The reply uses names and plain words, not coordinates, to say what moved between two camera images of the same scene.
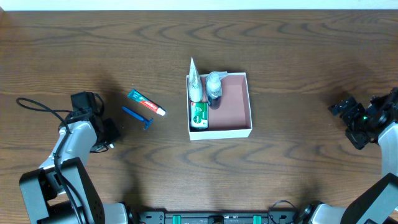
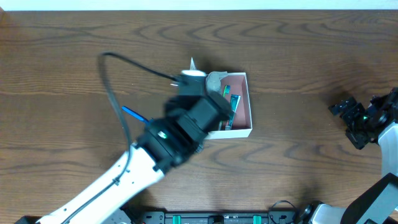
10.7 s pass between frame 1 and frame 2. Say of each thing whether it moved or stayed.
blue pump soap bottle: stayed
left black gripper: moved
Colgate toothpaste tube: moved
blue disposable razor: stayed
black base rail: stayed
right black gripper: stayed
